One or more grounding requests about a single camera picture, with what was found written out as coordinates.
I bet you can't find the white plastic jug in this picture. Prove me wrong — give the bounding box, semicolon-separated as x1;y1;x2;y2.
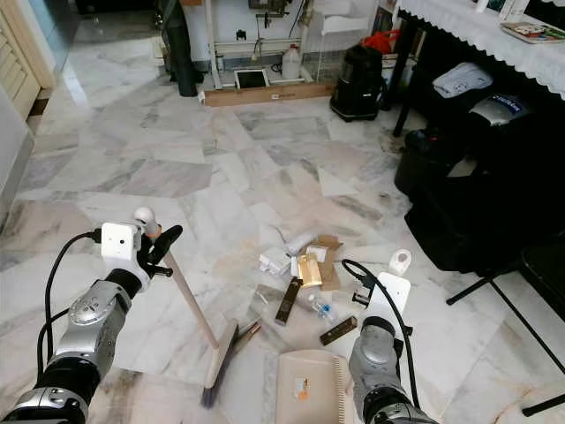
281;44;303;81

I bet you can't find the broom with grey capped handle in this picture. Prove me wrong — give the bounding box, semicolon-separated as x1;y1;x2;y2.
132;207;241;409

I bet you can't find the short dark brown box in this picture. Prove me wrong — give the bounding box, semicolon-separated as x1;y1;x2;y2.
320;316;359;346

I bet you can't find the small gold box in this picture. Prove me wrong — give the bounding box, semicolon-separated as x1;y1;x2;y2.
296;250;324;289

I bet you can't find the louvered wooden door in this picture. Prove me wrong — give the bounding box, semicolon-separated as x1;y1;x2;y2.
0;18;54;125

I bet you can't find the beige long handled dustpan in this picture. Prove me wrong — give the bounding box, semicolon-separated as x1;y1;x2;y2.
274;249;413;424

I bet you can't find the brown cardboard piece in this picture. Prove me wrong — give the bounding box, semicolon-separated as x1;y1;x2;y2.
305;234;345;292

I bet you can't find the clear plastic wrapper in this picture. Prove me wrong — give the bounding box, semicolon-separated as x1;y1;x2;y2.
252;283;288;323

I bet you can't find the silver appliance with blue label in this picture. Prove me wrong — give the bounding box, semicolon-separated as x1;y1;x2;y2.
468;93;531;129

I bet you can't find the table with white lace cloth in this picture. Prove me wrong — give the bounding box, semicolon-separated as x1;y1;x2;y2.
393;0;565;138

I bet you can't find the long flat cardboard box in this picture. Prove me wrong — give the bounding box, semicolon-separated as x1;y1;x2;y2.
201;81;336;108

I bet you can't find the dark rolled mat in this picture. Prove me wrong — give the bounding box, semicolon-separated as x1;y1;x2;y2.
159;0;200;98

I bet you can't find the long dark brown box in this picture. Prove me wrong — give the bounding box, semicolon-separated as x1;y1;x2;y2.
275;276;305;326

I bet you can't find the colourful book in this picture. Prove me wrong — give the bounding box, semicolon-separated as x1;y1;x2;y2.
500;21;565;45

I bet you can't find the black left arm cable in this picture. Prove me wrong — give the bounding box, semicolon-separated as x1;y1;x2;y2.
38;230;102;390

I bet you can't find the red bag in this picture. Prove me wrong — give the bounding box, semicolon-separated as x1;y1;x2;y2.
362;30;402;54

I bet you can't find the brown wooden stick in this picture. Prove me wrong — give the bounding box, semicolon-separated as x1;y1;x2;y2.
234;320;262;341

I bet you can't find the white crumpled paper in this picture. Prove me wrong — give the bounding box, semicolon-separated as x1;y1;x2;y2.
258;228;319;276

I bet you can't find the black canister vacuum cleaner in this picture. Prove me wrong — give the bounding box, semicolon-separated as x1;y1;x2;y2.
329;45;389;123

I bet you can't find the white folded cloth bag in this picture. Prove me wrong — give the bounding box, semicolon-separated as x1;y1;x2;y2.
433;62;493;99

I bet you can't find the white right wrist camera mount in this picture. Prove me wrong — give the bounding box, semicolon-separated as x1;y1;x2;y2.
366;272;412;329

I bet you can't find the white framed tablet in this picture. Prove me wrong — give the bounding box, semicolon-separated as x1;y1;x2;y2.
234;70;269;90

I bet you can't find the white sewing machine table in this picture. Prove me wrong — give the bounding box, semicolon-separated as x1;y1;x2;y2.
205;0;319;87

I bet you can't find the large black bag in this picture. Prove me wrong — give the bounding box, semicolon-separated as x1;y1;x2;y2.
393;129;548;275

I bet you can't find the small clear plastic bottle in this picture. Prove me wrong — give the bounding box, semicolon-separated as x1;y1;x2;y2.
307;294;338;323

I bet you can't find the black folding chair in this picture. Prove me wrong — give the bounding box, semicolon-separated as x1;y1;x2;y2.
446;238;565;418

